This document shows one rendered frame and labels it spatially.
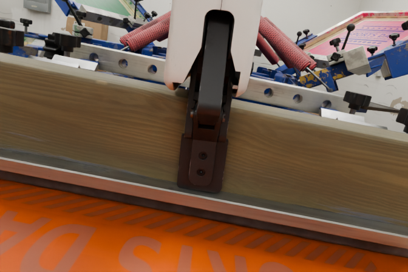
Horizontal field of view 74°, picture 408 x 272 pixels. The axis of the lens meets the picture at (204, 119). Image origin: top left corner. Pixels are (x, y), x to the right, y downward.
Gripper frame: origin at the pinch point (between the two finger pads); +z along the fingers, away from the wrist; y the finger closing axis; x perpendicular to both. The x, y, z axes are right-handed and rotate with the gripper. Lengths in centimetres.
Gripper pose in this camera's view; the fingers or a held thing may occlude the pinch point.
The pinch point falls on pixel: (203, 153)
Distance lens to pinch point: 21.2
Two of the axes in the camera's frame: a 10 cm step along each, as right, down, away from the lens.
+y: -0.4, 2.5, -9.7
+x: 9.9, 1.2, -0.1
